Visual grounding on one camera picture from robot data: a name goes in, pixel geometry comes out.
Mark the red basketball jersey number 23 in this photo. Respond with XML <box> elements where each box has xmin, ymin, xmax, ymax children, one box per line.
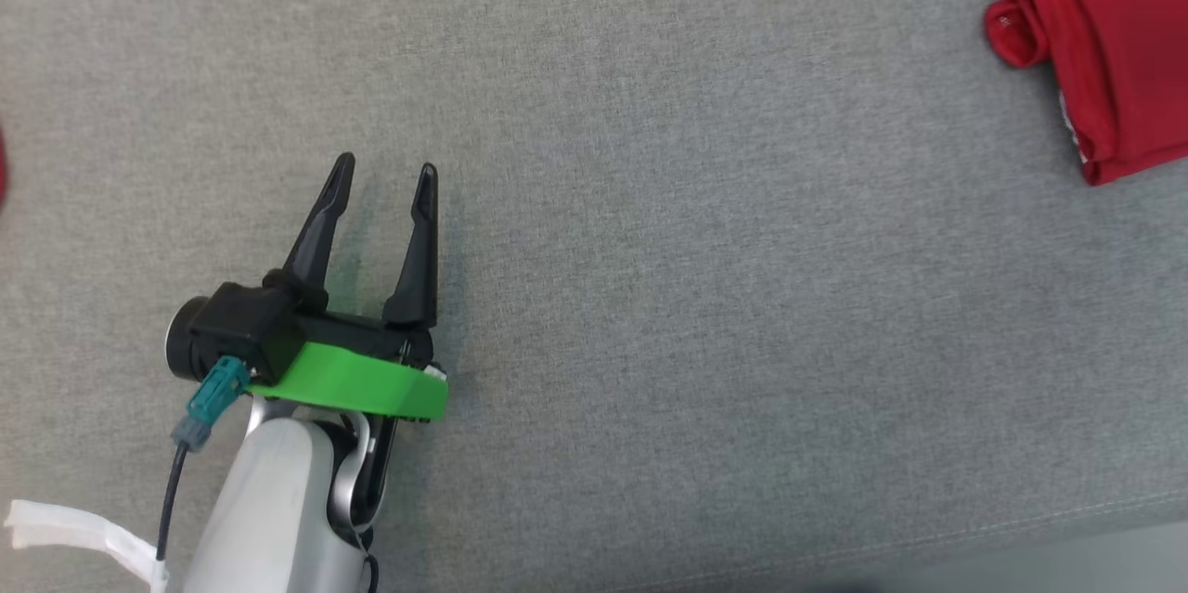
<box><xmin>985</xmin><ymin>0</ymin><xmax>1188</xmax><ymax>187</ymax></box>

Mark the left teal connector black cable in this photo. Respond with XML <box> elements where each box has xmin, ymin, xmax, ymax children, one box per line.
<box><xmin>156</xmin><ymin>355</ymin><xmax>252</xmax><ymax>566</ymax></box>

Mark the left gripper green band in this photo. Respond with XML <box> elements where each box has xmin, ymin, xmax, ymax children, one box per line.
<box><xmin>247</xmin><ymin>152</ymin><xmax>450</xmax><ymax>424</ymax></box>

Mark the white fabric strap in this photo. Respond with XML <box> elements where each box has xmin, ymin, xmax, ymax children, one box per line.
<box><xmin>4</xmin><ymin>499</ymin><xmax>171</xmax><ymax>593</ymax></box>

